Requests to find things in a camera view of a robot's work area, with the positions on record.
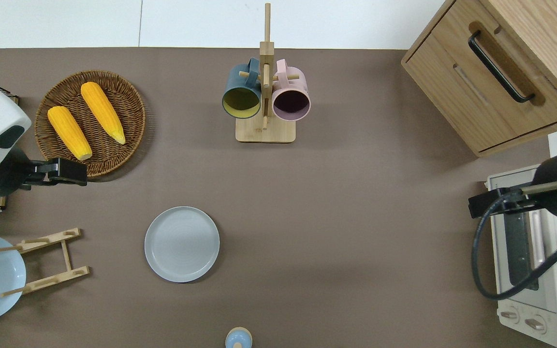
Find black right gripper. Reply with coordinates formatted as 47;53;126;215
469;152;557;221

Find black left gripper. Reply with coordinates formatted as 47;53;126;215
0;145;88;197

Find gray plate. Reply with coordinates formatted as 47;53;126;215
144;206;220;283

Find wooden plate rack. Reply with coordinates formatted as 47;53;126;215
0;228;90;298

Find short yellow corn cob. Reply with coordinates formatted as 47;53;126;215
47;106;93;161

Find long yellow corn cob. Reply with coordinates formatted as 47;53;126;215
80;82;127;145

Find brown wicker basket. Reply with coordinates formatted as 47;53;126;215
34;70;147;178

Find brown table cover sheet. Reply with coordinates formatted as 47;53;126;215
0;47;557;348

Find wooden drawer cabinet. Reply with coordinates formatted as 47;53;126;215
401;0;557;158

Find teal mug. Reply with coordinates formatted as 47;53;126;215
221;58;263;119

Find wooden mug tree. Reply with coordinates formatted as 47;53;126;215
235;2;301;144

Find pink mug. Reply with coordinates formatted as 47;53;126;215
272;59;312;121

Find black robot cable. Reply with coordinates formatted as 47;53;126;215
471;183;557;300

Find black cabinet handle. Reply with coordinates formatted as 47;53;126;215
468;30;535;103

